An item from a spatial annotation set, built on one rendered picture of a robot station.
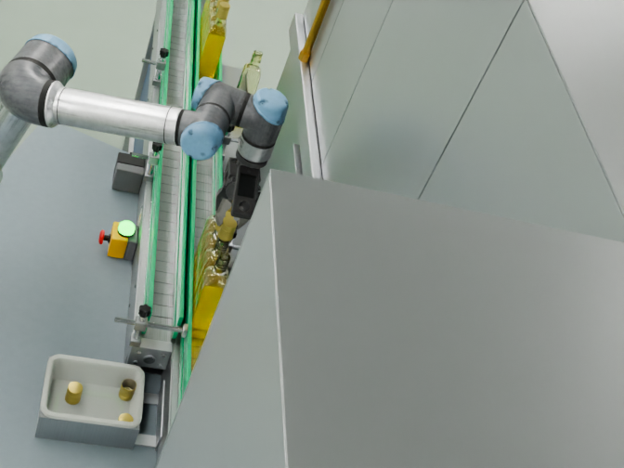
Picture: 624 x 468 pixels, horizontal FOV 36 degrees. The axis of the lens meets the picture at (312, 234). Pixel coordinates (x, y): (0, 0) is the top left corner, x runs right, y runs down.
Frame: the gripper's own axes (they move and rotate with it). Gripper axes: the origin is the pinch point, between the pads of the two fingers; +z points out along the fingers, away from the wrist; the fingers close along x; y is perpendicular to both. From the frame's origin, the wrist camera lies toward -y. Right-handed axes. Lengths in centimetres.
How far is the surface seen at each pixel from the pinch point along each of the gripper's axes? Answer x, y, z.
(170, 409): 5.7, -30.2, 31.0
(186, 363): 4.2, -23.1, 22.7
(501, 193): -15, -70, -77
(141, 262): 14.6, 14.1, 30.6
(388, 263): 13, -107, -95
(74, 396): 26, -24, 38
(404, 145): -15, -35, -57
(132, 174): 18, 54, 36
